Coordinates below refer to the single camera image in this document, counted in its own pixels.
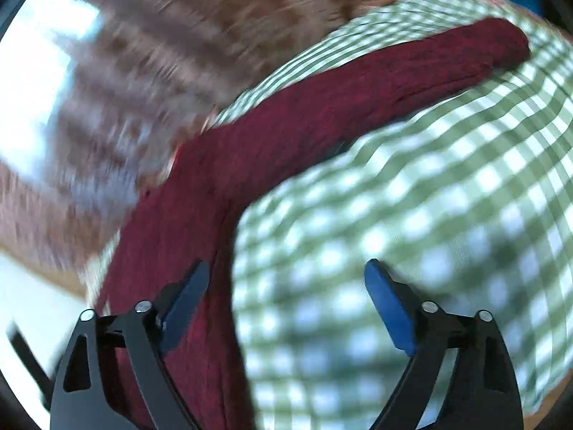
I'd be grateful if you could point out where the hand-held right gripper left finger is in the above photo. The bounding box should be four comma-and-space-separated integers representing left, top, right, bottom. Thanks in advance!
50, 259, 211, 430

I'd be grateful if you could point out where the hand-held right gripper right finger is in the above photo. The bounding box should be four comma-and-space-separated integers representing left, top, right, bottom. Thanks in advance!
364, 258, 524, 430

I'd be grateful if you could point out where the dark red knit garment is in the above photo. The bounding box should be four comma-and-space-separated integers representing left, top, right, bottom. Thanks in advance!
96, 17, 532, 430

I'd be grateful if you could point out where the green checked bed sheet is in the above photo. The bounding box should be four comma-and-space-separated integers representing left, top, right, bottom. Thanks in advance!
85, 0, 573, 430

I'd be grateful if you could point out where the black bar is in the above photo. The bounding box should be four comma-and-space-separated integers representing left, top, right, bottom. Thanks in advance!
6, 325, 53, 408

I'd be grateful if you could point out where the brown floral curtain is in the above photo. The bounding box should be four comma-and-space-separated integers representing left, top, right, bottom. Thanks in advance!
0, 0, 448, 278

